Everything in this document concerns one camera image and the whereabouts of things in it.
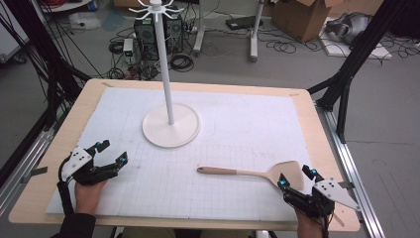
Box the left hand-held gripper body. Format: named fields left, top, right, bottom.
left=58, top=145, right=117, bottom=186

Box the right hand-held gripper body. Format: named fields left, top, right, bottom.
left=282, top=178, right=362, bottom=219

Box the beige spatula with pink handle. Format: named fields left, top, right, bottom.
left=196, top=160, right=305, bottom=191

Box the white hook stand rack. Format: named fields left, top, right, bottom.
left=128, top=0, right=201, bottom=149

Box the person's left hand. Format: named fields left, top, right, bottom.
left=74, top=179, right=108, bottom=216

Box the person's right hand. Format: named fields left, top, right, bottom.
left=294, top=209, right=327, bottom=238

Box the white grid mat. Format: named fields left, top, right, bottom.
left=45, top=86, right=320, bottom=223

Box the small white power adapter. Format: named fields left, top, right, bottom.
left=122, top=38, right=135, bottom=58

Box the black computer tower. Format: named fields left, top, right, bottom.
left=133, top=13, right=184, bottom=62

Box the clear plastic bag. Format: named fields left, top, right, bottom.
left=68, top=12, right=102, bottom=31

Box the white foam board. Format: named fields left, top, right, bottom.
left=319, top=16, right=394, bottom=60

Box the white cabinet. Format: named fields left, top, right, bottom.
left=0, top=0, right=32, bottom=64

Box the white stand leg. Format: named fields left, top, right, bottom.
left=192, top=0, right=208, bottom=57
left=249, top=0, right=265, bottom=63

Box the grey headset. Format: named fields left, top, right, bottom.
left=324, top=12, right=373, bottom=46

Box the brown cardboard box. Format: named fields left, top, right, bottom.
left=270, top=0, right=385, bottom=44

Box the flat black box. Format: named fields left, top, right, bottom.
left=225, top=15, right=264, bottom=32

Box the aluminium rail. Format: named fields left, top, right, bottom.
left=0, top=108, right=63, bottom=217
left=315, top=102, right=386, bottom=238

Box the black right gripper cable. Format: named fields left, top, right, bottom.
left=320, top=211, right=334, bottom=238

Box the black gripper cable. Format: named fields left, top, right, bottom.
left=56, top=158, right=76, bottom=216
left=320, top=211, right=334, bottom=238

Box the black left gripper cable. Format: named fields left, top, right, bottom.
left=56, top=158, right=76, bottom=216

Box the black metal frame strut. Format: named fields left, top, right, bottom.
left=306, top=0, right=412, bottom=145
left=0, top=0, right=92, bottom=133

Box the coiled black cable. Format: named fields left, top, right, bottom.
left=108, top=39, right=125, bottom=56
left=169, top=53, right=195, bottom=73

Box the loose black floor cable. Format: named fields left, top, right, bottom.
left=257, top=28, right=326, bottom=56

